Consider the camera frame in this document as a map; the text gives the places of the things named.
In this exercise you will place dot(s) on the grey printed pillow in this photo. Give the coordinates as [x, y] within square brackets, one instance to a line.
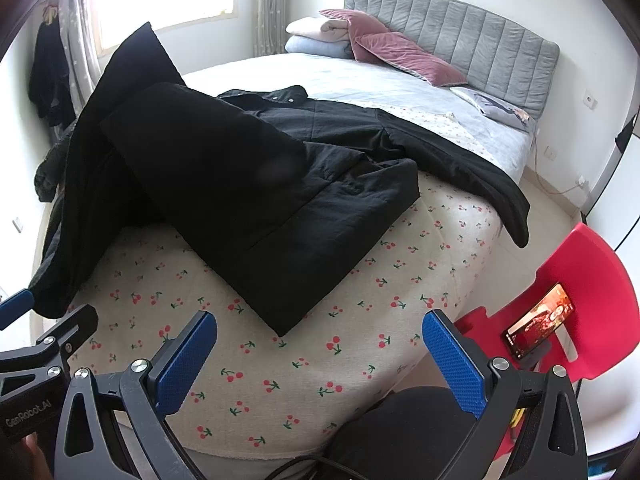
[497, 109]

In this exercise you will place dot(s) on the red plastic chair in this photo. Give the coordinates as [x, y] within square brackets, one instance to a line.
[581, 312]

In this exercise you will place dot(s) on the black hanging garment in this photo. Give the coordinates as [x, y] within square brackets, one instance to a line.
[49, 81]

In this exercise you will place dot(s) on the sheer white curtain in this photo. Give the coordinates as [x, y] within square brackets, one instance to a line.
[81, 52]

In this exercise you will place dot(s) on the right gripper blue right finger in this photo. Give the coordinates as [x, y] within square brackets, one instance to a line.
[551, 443]

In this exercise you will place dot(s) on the black quilted jacket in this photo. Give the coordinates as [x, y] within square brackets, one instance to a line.
[49, 174]

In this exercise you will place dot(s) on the large black coat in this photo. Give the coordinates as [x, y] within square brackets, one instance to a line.
[279, 194]

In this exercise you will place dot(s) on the light blue pillow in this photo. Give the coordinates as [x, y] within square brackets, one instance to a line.
[300, 44]

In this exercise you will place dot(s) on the grey padded headboard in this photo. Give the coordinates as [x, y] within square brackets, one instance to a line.
[496, 55]

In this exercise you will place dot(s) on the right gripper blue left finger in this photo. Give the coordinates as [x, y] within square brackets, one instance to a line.
[90, 445]

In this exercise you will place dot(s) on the white wall socket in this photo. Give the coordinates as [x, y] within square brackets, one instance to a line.
[589, 100]

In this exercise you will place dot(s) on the grey patterned curtain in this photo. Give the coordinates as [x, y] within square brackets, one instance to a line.
[269, 21]

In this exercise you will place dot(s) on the folded white pink blanket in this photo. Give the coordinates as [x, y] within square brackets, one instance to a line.
[319, 28]

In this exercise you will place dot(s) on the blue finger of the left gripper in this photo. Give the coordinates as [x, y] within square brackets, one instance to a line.
[15, 307]

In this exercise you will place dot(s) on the smartphone with lit screen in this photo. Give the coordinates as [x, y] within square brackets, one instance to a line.
[539, 322]

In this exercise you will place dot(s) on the pink velvet pillow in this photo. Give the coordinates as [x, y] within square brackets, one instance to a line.
[373, 43]

